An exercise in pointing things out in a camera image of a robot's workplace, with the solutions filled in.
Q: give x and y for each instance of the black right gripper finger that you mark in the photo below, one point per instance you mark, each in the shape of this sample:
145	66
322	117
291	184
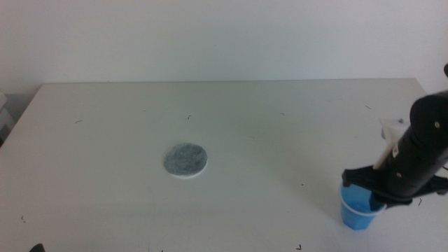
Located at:
377	203
400	202

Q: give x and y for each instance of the blue plastic cup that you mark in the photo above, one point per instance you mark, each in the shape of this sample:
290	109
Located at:
355	213

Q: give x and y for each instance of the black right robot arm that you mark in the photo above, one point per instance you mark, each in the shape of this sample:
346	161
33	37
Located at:
432	115

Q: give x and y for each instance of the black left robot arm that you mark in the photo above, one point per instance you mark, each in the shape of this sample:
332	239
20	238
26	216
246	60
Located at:
37	248

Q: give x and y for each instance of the round grey cup mat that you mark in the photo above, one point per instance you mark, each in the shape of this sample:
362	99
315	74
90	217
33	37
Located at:
185	160

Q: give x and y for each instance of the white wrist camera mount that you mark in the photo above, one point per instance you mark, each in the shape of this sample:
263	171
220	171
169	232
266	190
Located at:
390	134

